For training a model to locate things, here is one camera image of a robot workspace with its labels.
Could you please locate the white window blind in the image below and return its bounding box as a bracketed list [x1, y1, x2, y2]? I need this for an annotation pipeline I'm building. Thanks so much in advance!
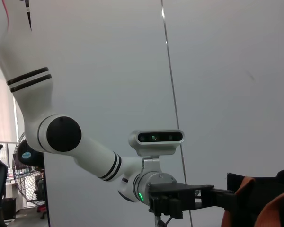
[0, 60, 19, 144]

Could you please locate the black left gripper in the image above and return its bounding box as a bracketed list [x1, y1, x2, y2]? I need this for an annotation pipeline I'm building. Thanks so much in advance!
[148, 182, 236, 219]

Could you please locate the black standing floor fan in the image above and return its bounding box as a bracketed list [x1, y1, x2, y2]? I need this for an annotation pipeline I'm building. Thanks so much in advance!
[12, 131, 47, 207]

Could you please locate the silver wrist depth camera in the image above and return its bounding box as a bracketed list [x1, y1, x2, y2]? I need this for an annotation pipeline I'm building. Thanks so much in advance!
[128, 129, 186, 167]

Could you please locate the red plastic object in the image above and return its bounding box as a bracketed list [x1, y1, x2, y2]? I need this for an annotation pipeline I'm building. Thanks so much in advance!
[37, 204, 48, 220]

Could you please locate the black bag with orange handles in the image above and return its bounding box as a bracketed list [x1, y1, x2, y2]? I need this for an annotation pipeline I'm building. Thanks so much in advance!
[221, 168, 284, 227]

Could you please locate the black waste bin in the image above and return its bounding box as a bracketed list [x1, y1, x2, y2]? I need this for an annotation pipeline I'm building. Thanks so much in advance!
[1, 197, 17, 222]

